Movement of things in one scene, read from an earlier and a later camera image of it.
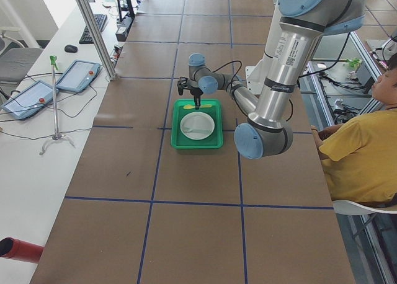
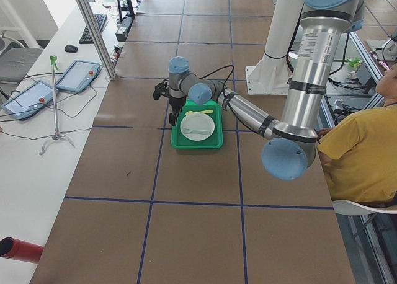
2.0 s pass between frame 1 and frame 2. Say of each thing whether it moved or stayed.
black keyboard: stayed
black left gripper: moved
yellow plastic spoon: moved
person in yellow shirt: stayed
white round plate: stayed
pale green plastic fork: stayed
